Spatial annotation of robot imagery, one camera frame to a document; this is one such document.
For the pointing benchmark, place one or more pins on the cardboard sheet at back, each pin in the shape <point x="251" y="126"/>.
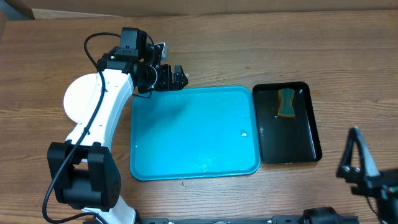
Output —
<point x="197" y="7"/>

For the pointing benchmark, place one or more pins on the green yellow scrubbing sponge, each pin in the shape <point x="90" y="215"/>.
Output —
<point x="285" y="103"/>

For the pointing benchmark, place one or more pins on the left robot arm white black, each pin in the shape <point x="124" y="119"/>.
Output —
<point x="83" y="171"/>

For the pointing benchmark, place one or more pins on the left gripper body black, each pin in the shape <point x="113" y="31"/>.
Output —
<point x="158" y="80"/>

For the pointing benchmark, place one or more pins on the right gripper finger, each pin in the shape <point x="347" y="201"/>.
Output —
<point x="345" y="163"/>
<point x="368" y="167"/>

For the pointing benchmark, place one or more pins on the black rectangular wash tray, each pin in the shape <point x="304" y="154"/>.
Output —
<point x="282" y="140"/>

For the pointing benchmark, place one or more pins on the teal plastic serving tray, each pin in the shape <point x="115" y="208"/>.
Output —
<point x="194" y="133"/>

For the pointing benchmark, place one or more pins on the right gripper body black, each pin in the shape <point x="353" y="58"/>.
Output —
<point x="354" y="171"/>

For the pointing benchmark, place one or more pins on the white plate with ketchup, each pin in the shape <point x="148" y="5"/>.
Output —
<point x="78" y="96"/>

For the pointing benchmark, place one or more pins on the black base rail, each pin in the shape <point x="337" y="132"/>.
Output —
<point x="278" y="219"/>

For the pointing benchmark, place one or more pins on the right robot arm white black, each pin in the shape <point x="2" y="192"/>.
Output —
<point x="386" y="209"/>

